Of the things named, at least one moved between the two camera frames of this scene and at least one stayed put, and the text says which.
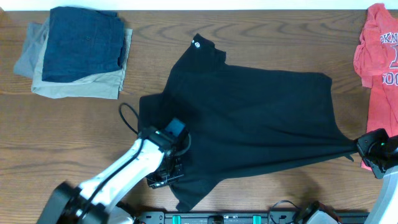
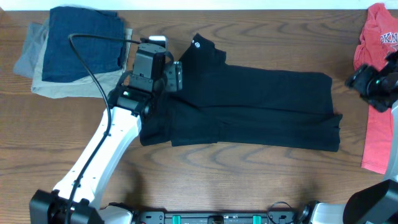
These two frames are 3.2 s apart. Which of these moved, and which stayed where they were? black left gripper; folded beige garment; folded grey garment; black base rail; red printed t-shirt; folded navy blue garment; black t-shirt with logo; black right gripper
Moved: black left gripper; black t-shirt with logo; black right gripper
Stayed: red printed t-shirt; folded navy blue garment; black base rail; folded beige garment; folded grey garment
